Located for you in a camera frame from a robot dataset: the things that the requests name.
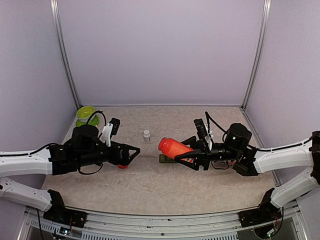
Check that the small white pill bottle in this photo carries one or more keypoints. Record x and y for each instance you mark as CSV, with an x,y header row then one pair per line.
x,y
146,135

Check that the left aluminium frame post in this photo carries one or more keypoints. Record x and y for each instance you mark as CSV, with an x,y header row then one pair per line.
x,y
54,5

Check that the green weekly pill organizer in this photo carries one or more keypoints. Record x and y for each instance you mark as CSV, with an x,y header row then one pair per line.
x,y
166,160

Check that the red patterned bowl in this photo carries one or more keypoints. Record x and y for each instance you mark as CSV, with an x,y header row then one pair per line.
x,y
229,163

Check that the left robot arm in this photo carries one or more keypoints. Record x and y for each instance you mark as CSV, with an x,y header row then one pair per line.
x,y
86,147

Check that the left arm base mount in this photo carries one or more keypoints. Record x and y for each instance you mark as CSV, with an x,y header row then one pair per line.
x,y
66,216

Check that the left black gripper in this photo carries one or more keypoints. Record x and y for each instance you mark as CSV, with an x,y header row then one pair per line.
x,y
124,160

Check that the orange pill bottle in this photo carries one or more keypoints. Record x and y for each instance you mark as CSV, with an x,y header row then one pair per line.
x,y
172,148

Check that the orange bottle cap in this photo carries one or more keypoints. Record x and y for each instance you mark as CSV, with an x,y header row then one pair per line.
x,y
123,166

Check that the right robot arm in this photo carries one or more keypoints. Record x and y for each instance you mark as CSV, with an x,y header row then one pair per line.
x,y
251,161

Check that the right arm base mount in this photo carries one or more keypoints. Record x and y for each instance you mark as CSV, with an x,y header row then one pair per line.
x,y
258,216

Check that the aluminium frame post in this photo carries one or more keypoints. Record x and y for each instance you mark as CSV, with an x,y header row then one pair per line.
x,y
54,5
258,53

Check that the right aluminium frame post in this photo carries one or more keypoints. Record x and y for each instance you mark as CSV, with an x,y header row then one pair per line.
x,y
258,53

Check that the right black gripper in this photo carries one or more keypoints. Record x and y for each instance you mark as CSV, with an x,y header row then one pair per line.
x,y
202,154

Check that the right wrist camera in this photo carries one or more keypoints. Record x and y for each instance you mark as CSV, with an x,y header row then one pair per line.
x,y
202,131

